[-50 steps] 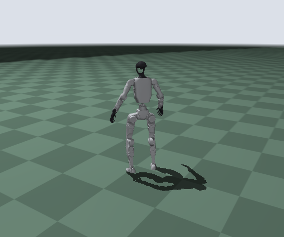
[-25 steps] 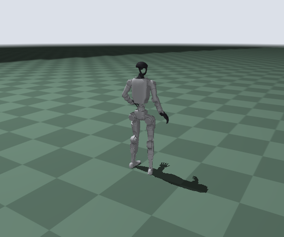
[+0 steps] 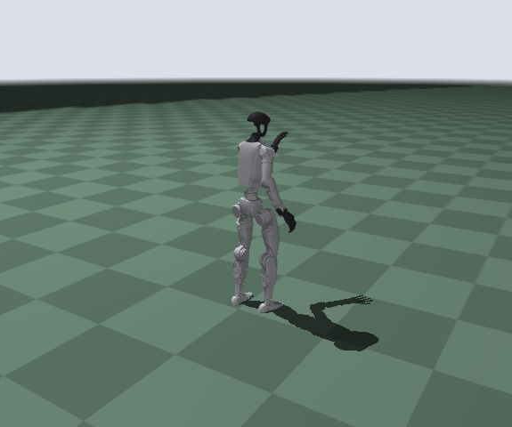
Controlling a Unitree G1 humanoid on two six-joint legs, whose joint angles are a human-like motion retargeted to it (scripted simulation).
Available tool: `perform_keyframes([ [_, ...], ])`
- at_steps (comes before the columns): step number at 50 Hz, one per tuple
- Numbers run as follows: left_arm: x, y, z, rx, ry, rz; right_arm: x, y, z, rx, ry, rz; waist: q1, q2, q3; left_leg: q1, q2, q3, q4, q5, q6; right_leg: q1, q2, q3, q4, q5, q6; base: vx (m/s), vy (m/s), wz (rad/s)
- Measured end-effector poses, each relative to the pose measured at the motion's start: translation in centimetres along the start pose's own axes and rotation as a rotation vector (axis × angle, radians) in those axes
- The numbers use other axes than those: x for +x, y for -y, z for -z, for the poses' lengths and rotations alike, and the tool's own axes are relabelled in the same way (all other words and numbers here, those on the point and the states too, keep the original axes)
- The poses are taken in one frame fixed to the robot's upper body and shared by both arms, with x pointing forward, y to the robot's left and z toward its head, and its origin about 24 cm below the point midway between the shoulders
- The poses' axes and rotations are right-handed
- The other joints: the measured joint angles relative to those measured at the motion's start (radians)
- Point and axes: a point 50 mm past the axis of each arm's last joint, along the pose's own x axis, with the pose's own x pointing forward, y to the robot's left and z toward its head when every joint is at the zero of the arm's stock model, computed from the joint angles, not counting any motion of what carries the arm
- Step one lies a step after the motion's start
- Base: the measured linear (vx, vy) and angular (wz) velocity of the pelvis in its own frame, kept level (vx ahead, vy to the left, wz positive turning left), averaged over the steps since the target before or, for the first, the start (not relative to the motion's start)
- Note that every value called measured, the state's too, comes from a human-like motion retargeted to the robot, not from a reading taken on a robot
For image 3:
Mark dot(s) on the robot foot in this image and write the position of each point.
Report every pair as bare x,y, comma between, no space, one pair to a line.
238,300
264,308

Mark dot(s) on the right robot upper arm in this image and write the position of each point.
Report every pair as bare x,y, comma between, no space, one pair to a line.
267,154

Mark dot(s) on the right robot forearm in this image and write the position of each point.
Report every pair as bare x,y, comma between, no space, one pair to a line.
274,196

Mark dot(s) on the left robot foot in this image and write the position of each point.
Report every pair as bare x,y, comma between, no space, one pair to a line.
238,300

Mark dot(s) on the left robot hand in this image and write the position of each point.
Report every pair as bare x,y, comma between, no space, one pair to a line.
277,141

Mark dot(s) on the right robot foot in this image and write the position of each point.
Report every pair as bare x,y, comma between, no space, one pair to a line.
264,308

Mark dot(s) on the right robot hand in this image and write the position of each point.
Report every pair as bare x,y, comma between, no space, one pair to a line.
288,217

